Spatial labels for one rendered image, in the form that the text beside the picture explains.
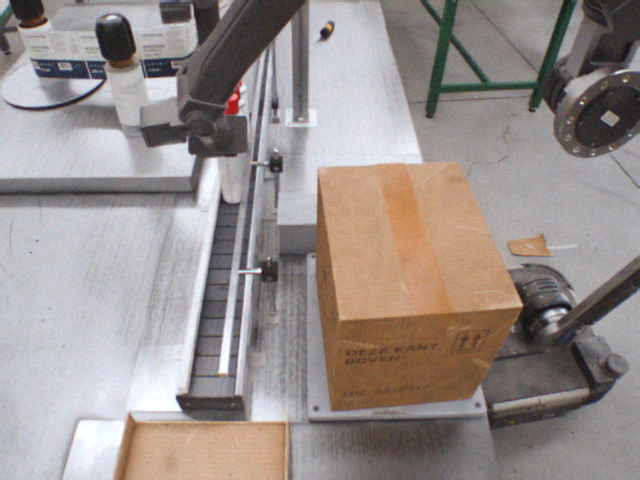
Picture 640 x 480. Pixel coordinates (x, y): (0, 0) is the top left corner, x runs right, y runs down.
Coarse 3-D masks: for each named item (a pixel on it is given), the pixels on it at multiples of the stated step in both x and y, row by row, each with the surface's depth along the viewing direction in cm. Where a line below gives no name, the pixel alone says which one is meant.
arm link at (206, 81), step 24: (240, 0) 53; (264, 0) 51; (288, 0) 51; (240, 24) 54; (264, 24) 54; (216, 48) 59; (240, 48) 58; (264, 48) 58; (192, 72) 64; (216, 72) 61; (240, 72) 62; (192, 96) 65; (216, 96) 65; (216, 120) 71
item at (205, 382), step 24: (264, 72) 150; (264, 96) 141; (216, 240) 103; (216, 264) 98; (240, 264) 98; (216, 288) 94; (240, 288) 94; (216, 312) 90; (240, 312) 91; (216, 336) 87; (216, 360) 84; (192, 384) 81; (216, 384) 81
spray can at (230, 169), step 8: (224, 160) 101; (232, 160) 101; (240, 160) 103; (224, 168) 103; (232, 168) 103; (240, 168) 104; (224, 176) 104; (232, 176) 104; (240, 176) 106; (224, 184) 106; (232, 184) 106; (240, 184) 107; (224, 192) 108; (232, 192) 107; (240, 192) 108; (224, 200) 110; (232, 200) 109
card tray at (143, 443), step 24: (144, 432) 79; (168, 432) 80; (192, 432) 80; (216, 432) 80; (240, 432) 80; (264, 432) 80; (288, 432) 80; (120, 456) 74; (144, 456) 77; (168, 456) 77; (192, 456) 77; (216, 456) 77; (240, 456) 77; (264, 456) 77; (288, 456) 75
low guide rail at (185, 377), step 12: (216, 180) 110; (216, 192) 107; (216, 204) 105; (216, 216) 104; (204, 240) 98; (204, 252) 96; (204, 264) 94; (204, 276) 92; (192, 312) 86; (192, 324) 84; (192, 336) 83; (192, 348) 82; (192, 360) 81; (180, 384) 77
